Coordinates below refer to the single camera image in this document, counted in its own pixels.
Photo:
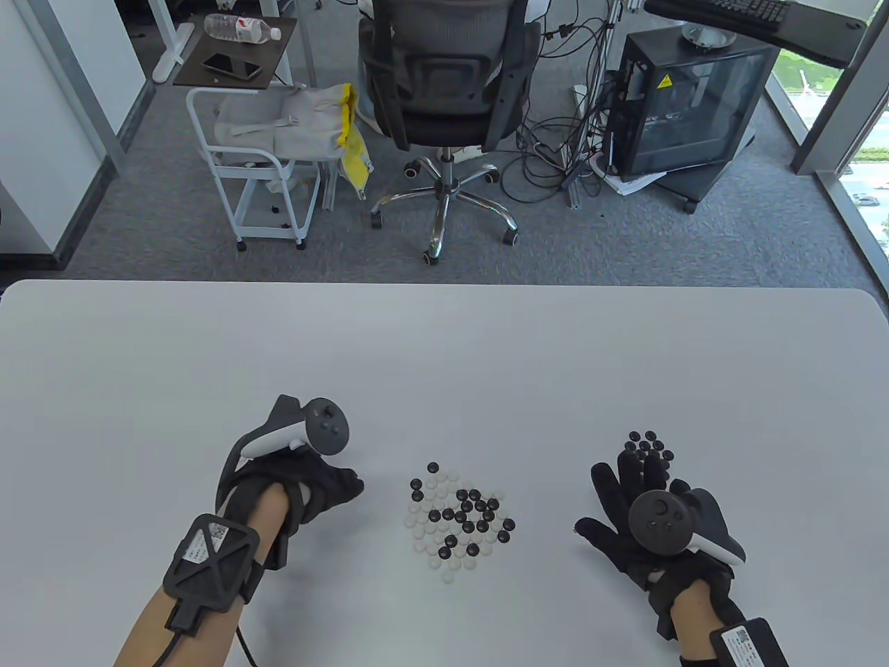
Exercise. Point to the person's right hand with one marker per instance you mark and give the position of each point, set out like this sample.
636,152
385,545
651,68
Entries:
632,552

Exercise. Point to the person's left hand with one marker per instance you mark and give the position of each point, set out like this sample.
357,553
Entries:
319,486

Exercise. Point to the cluster of black go stones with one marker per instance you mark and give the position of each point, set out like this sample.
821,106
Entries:
650,436

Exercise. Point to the pile of mixed go stones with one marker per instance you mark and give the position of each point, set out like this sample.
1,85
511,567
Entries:
448,515

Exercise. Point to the person's left forearm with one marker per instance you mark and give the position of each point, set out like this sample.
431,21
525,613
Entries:
146,639

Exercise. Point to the black and white right controller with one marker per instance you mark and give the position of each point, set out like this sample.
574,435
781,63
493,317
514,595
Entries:
660,522

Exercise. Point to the black and white controller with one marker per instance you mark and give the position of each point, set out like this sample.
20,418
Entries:
660,522
326,425

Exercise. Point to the black and white left controller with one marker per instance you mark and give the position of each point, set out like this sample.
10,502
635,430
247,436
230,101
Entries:
326,425

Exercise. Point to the yellow plastic bag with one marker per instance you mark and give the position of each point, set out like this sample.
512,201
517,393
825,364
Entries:
355,163

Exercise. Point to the white rolling cart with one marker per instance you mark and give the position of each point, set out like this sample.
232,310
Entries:
243,170

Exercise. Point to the grey fabric bag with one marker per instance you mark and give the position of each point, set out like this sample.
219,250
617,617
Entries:
305,125

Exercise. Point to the white papers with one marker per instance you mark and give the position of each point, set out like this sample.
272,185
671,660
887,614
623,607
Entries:
625,184

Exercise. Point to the black wheeled platform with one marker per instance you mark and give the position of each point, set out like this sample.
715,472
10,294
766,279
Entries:
701,184

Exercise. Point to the brown side table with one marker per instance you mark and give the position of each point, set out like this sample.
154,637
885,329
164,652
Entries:
278,62

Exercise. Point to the black mesh office chair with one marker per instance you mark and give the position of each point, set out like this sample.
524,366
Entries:
444,76

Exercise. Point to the black smartphone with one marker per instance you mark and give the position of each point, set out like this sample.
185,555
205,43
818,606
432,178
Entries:
231,66

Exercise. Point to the black computer case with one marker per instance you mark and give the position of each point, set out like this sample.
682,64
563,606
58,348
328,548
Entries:
694,111

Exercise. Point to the white desk leg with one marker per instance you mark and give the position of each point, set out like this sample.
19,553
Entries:
170,62

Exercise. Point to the white power strip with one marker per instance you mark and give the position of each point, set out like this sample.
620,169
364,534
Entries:
580,97

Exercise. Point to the clear plastic water bottle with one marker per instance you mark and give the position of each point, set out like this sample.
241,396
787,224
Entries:
233,28

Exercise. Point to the grey window pillar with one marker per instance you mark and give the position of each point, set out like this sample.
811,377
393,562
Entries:
833,125

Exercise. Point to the round silver stand base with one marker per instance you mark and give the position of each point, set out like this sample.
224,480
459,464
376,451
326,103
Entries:
708,38

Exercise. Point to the black keyboard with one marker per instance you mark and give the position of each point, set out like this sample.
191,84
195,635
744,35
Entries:
743,12

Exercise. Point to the black patterned wrist camera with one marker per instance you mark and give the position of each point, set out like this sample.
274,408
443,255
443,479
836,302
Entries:
208,563

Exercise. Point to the black labelled wrist camera box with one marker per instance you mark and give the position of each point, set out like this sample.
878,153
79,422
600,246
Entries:
750,647

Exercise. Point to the aluminium frame post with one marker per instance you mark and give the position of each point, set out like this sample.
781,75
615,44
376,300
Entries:
575,194

